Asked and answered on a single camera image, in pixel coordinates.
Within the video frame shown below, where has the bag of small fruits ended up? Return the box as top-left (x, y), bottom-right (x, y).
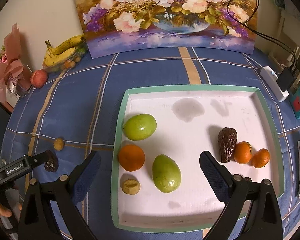
top-left (43, 45), bottom-right (88, 73)

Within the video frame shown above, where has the elongated dark brown date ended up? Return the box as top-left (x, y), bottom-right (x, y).
top-left (217, 127), bottom-right (237, 163)

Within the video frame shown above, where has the large dark brown date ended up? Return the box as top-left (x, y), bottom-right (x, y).
top-left (44, 150), bottom-right (58, 172)

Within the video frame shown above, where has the orange tangerine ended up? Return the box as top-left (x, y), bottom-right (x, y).
top-left (233, 141), bottom-right (253, 164)
top-left (118, 145), bottom-right (145, 172)
top-left (251, 148), bottom-right (270, 168)

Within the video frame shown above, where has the tan longan round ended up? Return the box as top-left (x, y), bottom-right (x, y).
top-left (53, 138), bottom-right (64, 151)

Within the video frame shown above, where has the black cable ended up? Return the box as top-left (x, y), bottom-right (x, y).
top-left (226, 0), bottom-right (299, 71)

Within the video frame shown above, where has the white power strip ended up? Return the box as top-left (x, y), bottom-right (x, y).
top-left (260, 66), bottom-right (289, 102)

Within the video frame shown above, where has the round dark brown date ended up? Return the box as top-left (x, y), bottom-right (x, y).
top-left (244, 177), bottom-right (252, 182)

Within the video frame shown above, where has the white shelf furniture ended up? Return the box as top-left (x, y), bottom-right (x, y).
top-left (276, 10), bottom-right (300, 87)

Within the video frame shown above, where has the tan longan cracked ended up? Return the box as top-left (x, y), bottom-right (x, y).
top-left (122, 179), bottom-right (141, 195)

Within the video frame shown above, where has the banana bunch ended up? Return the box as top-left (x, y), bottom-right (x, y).
top-left (43, 35), bottom-right (85, 68)

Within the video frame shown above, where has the red apple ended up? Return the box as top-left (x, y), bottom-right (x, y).
top-left (30, 69), bottom-right (49, 88)

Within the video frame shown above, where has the black power adapter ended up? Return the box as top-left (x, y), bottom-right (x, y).
top-left (276, 67), bottom-right (295, 92)

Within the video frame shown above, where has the large green fruit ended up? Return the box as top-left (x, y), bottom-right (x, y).
top-left (123, 114), bottom-right (157, 141)

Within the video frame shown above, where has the pink ribbon flower bouquet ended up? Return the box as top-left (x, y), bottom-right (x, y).
top-left (0, 24), bottom-right (32, 112)

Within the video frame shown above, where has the flower painting canvas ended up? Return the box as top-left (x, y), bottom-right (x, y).
top-left (75, 0), bottom-right (257, 58)

